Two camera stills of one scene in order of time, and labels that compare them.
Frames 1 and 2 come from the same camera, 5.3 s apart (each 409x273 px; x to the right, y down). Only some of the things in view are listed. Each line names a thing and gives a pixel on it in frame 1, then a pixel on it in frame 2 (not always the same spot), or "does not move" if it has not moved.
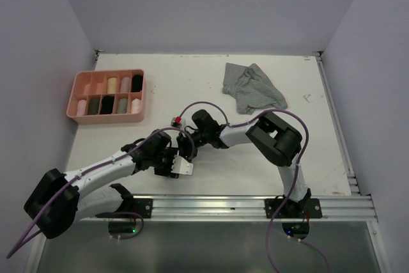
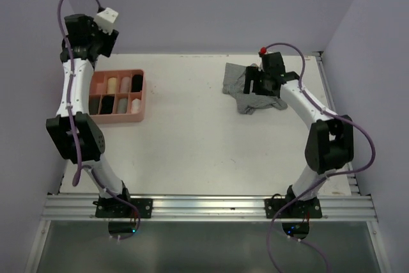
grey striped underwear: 252,89 does not move
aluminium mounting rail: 335,208 does not move
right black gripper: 184,142 to 252,74
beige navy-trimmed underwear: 112,85 does not move
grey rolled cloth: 122,105 does not move
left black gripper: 167,171 to 108,39
